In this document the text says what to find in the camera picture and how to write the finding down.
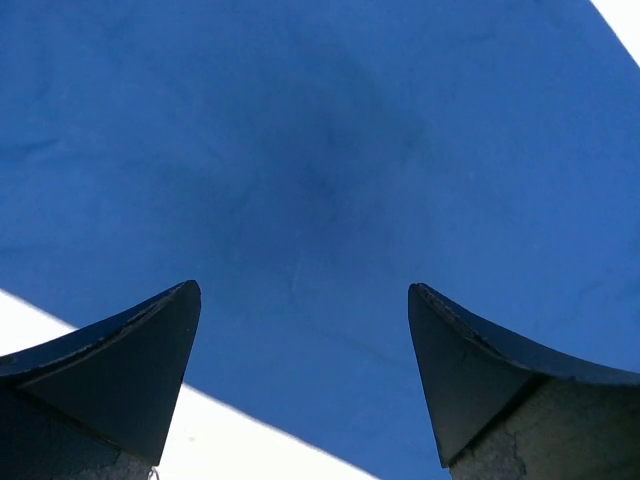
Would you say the blue surgical drape cloth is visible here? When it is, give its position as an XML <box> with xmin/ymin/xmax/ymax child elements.
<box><xmin>1</xmin><ymin>1</ymin><xmax>639</xmax><ymax>479</ymax></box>

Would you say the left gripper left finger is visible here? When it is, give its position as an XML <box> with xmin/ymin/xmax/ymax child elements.
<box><xmin>1</xmin><ymin>280</ymin><xmax>201</xmax><ymax>479</ymax></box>

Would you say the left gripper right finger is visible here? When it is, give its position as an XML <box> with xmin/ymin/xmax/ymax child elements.
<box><xmin>408</xmin><ymin>284</ymin><xmax>639</xmax><ymax>479</ymax></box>

